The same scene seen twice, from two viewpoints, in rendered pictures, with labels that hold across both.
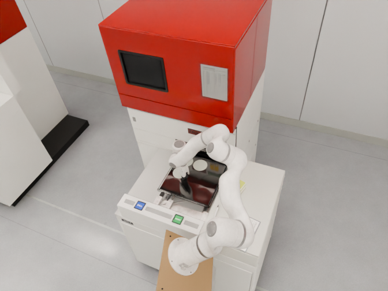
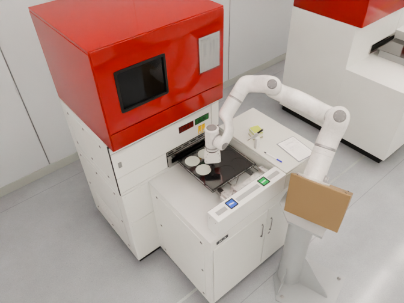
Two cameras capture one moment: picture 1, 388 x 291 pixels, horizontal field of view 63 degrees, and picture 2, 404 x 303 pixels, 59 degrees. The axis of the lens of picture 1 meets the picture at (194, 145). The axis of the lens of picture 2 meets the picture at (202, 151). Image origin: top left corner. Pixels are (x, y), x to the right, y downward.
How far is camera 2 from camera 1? 1.77 m
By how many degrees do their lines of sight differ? 46
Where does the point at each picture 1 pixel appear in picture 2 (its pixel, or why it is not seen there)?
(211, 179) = (226, 153)
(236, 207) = (320, 104)
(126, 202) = (220, 213)
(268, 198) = (273, 124)
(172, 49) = (174, 37)
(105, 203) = not seen: outside the picture
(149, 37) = (151, 35)
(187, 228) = (276, 178)
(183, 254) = (322, 168)
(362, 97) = not seen: hidden behind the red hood
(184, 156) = (231, 127)
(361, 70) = not seen: hidden behind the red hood
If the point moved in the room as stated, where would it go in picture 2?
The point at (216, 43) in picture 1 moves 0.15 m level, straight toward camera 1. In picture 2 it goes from (210, 9) to (235, 14)
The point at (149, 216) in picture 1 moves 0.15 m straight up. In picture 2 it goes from (248, 199) to (249, 181)
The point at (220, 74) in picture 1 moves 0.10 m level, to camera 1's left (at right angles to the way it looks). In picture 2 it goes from (214, 40) to (207, 47)
